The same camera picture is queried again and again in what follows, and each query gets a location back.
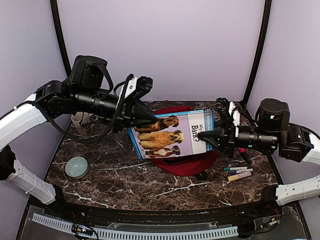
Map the blue dog picture book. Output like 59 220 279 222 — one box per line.
127 108 214 159

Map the teal cap marker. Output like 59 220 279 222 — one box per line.
223 166 248 172

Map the white slotted cable duct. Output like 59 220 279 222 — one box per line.
31 213 239 240

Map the purple cap marker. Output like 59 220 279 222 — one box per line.
229 168 253 175

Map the red student backpack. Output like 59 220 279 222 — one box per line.
152 105 218 181

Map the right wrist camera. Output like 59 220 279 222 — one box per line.
215 97 240 127

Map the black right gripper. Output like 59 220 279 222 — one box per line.
197 117 280 159

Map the white floral ceramic mug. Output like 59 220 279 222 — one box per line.
71 111 98 139

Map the black frame post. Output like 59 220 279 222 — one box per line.
50 0 72 76
241 0 272 107

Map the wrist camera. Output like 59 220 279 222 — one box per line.
113 74 153 101
215 97 240 127

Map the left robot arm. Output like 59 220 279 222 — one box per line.
0 55 158 218

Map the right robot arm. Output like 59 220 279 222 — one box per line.
197 98 320 165

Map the pink black highlighter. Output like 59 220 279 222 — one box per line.
238 148 253 165

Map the left black frame post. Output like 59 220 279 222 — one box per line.
50 0 72 76

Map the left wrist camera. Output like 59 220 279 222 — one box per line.
113 74 153 101

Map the black front rail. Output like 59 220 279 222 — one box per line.
26 193 298 228

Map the teal ceramic bowl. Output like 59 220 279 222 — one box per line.
64 156 89 179

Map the right black frame post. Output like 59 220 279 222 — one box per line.
241 0 272 107

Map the yellow pink pastel highlighter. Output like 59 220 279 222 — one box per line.
228 171 252 182

